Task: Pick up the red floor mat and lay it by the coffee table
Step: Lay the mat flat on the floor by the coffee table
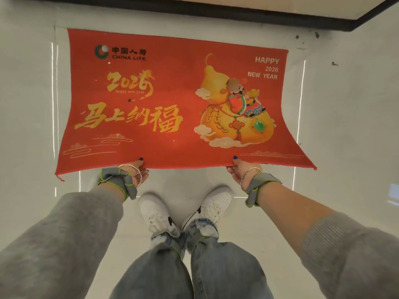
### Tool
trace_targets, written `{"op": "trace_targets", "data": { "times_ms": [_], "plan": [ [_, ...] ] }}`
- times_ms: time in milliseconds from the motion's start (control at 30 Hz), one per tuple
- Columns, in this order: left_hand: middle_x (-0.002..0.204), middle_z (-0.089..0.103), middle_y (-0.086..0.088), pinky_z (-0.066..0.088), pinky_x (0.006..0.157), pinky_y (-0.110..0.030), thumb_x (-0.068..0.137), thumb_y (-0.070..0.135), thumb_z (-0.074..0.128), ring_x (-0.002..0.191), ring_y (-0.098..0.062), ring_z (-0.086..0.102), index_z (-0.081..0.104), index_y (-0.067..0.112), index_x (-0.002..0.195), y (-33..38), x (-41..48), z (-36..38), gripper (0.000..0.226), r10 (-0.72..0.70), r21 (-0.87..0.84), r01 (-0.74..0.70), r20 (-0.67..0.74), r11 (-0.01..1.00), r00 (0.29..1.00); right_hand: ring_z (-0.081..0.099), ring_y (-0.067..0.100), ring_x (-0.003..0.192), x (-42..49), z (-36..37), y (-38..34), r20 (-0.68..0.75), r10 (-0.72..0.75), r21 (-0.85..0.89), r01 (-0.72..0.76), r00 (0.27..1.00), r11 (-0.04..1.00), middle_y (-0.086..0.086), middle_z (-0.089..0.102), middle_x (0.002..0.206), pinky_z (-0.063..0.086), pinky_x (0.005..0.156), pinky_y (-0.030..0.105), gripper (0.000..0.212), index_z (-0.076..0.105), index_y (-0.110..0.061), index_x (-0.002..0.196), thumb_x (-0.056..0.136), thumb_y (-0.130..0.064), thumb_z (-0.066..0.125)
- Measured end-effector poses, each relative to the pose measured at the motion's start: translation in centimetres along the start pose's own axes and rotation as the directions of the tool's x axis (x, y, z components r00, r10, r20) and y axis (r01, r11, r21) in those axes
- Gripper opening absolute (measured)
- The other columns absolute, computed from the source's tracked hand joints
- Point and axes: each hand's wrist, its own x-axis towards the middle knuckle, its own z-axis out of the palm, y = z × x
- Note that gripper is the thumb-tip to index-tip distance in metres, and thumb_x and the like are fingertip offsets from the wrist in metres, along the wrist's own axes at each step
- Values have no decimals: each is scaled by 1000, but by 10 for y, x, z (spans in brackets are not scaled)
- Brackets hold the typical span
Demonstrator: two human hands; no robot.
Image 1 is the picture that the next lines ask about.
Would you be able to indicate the light blue jeans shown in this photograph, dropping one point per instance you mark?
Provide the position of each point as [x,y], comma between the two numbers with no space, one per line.
[218,270]

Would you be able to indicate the person's left forearm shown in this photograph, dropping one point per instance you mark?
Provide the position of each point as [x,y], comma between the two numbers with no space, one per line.
[59,242]

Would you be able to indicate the person's left thumb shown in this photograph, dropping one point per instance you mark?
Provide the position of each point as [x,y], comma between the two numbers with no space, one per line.
[136,162]

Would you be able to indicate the person's right hand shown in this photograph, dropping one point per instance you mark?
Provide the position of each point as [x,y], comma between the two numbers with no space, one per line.
[244,177]

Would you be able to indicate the person's left hand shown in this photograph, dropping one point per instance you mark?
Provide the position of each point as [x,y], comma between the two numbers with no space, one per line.
[132,174]

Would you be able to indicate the white sneaker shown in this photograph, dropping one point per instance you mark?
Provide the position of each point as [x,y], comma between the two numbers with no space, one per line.
[154,211]
[215,203]

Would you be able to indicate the person's right forearm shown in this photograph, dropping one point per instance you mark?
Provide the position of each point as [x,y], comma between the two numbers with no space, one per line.
[318,233]

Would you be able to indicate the person's right thumb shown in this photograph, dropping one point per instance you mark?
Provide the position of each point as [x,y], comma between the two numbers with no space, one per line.
[238,161]

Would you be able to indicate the red printed doormat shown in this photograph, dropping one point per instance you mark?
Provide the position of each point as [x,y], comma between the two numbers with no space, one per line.
[174,90]

